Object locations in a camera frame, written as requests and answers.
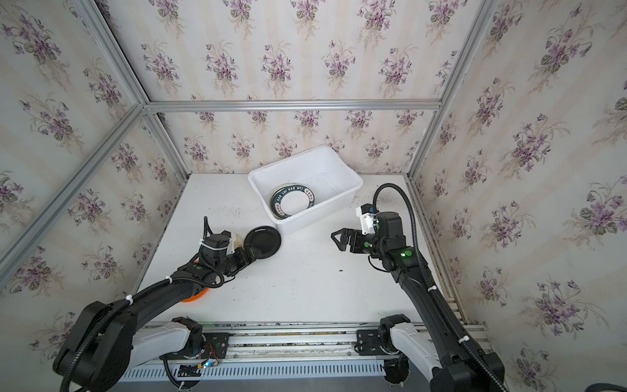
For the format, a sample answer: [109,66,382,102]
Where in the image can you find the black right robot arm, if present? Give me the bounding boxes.
[331,183,507,391]

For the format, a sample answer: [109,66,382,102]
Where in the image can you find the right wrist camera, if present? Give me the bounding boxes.
[355,204,377,235]

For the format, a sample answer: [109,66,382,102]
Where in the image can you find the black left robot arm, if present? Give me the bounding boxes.
[53,223,264,391]

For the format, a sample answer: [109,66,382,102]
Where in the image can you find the orange plate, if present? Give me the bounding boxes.
[181,288,210,303]

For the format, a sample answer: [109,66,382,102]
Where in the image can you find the white plastic bin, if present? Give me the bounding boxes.
[248,146,363,236]

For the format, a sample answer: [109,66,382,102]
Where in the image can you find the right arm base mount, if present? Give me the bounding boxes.
[354,315,410,385]

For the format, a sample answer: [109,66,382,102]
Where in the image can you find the aluminium frame post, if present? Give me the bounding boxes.
[142,105,190,183]

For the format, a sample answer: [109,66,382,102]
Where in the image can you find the green Hao Wei plate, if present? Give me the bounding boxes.
[269,184,315,220]

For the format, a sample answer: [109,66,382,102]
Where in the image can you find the black glossy plate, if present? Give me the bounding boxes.
[244,225,282,260]

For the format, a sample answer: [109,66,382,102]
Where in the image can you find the aluminium rail base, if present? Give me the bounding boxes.
[122,323,410,385]

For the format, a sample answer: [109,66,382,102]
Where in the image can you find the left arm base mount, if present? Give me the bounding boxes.
[159,317,230,391]

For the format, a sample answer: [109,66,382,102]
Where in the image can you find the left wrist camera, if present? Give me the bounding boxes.
[227,232,244,254]

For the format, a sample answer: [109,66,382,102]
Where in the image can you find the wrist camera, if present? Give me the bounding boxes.
[227,232,244,254]
[355,204,377,235]

